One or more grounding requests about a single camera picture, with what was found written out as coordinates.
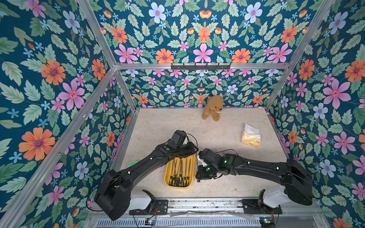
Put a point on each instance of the white ventilation grille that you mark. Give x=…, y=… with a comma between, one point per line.
x=183, y=222

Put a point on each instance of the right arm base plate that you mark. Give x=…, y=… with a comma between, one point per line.
x=256, y=206

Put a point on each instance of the file tool yellow black handle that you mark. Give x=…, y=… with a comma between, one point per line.
x=172, y=173

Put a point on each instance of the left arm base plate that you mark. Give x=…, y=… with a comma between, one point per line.
x=156, y=207

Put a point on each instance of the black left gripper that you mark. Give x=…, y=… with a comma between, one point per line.
x=190, y=150

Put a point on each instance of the green lid container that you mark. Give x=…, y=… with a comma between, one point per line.
x=132, y=163

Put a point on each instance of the black wall hook rail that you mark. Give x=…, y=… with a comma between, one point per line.
x=195, y=66

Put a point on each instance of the yellow tissue pack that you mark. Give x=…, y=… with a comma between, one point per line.
x=251, y=136

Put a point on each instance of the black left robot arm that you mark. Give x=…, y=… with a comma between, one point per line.
x=113, y=194

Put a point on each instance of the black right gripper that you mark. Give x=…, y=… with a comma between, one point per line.
x=203, y=172

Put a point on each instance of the yellow plastic storage tray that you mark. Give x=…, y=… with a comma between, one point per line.
x=168, y=171

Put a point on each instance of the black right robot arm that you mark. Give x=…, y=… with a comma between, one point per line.
x=289, y=174

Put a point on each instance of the brown teddy bear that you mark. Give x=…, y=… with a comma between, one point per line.
x=213, y=108

